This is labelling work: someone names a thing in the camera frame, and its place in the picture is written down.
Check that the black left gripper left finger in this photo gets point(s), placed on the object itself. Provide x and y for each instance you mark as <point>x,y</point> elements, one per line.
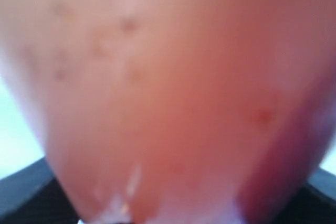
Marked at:
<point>33,195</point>

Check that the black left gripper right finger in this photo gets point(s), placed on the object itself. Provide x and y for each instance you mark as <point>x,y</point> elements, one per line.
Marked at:
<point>315,203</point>

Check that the red sauce squeeze bottle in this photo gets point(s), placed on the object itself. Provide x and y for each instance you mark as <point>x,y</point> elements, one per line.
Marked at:
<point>175,111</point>

